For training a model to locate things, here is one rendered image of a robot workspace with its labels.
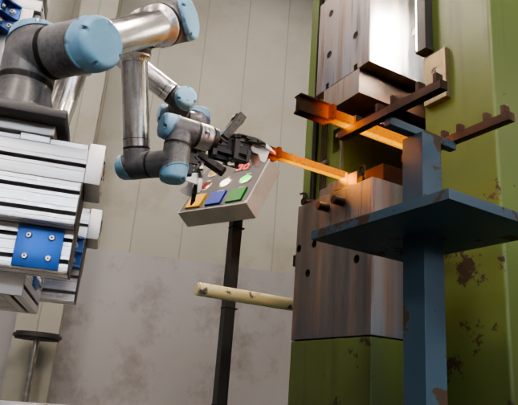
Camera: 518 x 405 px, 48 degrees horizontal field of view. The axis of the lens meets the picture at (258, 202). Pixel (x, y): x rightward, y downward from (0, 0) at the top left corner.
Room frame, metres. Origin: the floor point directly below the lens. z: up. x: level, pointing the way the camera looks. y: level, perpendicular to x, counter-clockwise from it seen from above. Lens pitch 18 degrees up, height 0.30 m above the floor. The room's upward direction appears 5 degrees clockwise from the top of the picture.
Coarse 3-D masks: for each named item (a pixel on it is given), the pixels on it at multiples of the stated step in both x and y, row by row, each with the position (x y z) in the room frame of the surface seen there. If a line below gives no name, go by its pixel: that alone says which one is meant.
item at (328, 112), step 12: (300, 96) 1.15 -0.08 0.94; (300, 108) 1.15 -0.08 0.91; (312, 108) 1.17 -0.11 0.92; (324, 108) 1.19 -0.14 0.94; (312, 120) 1.19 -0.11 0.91; (324, 120) 1.19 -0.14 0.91; (336, 120) 1.20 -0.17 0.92; (348, 120) 1.21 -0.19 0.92; (372, 132) 1.25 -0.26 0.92; (384, 132) 1.27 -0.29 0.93; (396, 144) 1.31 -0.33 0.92
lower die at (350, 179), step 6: (348, 174) 1.72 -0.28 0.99; (354, 174) 1.69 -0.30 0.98; (360, 174) 1.69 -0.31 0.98; (336, 180) 1.77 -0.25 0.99; (342, 180) 1.75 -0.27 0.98; (348, 180) 1.72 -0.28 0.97; (354, 180) 1.69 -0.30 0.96; (330, 186) 1.80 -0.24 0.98; (336, 186) 1.77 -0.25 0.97; (342, 186) 1.75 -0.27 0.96; (324, 192) 1.83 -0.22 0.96; (330, 192) 1.80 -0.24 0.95
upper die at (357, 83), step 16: (352, 80) 1.72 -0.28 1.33; (368, 80) 1.70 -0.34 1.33; (384, 80) 1.74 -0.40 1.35; (336, 96) 1.79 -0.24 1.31; (352, 96) 1.72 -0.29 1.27; (368, 96) 1.71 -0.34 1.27; (384, 96) 1.74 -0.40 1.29; (400, 96) 1.77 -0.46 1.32; (352, 112) 1.83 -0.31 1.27; (416, 112) 1.81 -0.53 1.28
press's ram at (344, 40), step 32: (352, 0) 1.73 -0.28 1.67; (384, 0) 1.67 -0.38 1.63; (320, 32) 1.89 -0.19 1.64; (352, 32) 1.72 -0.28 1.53; (384, 32) 1.67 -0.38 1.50; (320, 64) 1.88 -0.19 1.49; (352, 64) 1.72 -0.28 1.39; (384, 64) 1.67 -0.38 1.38; (416, 64) 1.74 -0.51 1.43; (320, 96) 1.90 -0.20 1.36
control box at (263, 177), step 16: (208, 176) 2.25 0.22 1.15; (224, 176) 2.19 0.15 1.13; (240, 176) 2.13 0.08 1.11; (256, 176) 2.07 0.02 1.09; (272, 176) 2.12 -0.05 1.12; (208, 192) 2.17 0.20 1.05; (256, 192) 2.04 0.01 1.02; (192, 208) 2.16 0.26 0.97; (208, 208) 2.10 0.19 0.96; (224, 208) 2.07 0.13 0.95; (240, 208) 2.03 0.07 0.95; (256, 208) 2.05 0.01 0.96; (192, 224) 2.22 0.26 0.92
